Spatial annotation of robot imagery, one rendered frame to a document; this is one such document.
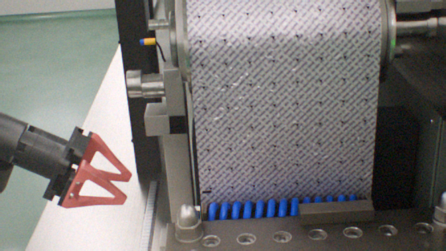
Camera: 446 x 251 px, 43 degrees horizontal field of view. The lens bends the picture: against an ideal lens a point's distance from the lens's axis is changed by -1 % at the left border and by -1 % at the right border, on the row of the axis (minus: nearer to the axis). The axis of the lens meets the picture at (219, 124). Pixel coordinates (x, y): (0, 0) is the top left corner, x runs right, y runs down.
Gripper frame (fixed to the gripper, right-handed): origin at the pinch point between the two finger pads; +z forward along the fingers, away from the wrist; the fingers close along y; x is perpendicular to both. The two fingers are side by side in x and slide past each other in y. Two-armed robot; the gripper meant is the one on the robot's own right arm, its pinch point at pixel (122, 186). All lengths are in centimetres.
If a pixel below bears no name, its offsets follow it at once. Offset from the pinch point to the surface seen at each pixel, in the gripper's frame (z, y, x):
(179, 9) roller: -3.6, -2.4, 25.0
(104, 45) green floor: -18, -434, -137
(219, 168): 10.3, 0.7, 8.9
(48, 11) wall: -90, -555, -173
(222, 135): 8.3, 0.7, 13.4
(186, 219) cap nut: 7.7, 8.7, 4.5
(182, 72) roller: 0.2, -0.8, 18.4
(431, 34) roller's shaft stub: 27.0, -3.6, 36.7
